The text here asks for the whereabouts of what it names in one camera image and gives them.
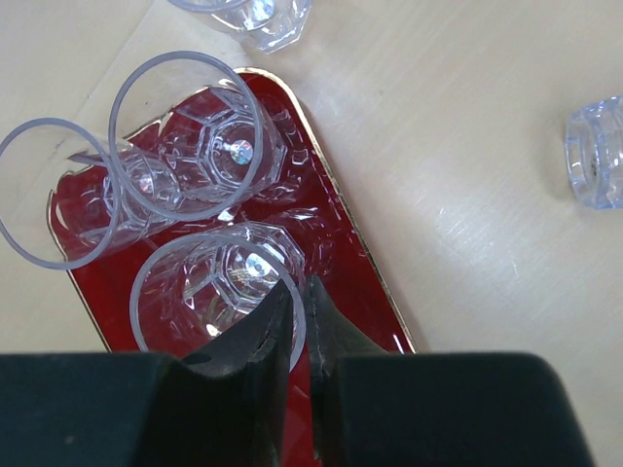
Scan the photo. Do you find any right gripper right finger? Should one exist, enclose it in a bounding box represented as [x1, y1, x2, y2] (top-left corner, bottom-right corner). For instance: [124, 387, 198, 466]
[304, 275, 488, 467]

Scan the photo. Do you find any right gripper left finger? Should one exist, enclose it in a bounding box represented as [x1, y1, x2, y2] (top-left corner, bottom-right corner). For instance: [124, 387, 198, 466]
[140, 281, 292, 466]

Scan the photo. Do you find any clear glass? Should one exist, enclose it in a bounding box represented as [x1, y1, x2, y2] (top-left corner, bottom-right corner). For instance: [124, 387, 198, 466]
[128, 221, 306, 366]
[1, 118, 175, 270]
[107, 51, 286, 222]
[169, 0, 312, 54]
[564, 95, 622, 209]

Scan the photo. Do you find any red lacquer tray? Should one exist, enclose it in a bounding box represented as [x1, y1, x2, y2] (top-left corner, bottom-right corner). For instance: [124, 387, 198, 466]
[46, 66, 419, 467]

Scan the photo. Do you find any clear glass lying tipped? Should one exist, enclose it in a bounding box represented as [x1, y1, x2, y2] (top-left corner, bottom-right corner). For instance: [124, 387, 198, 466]
[564, 95, 622, 209]

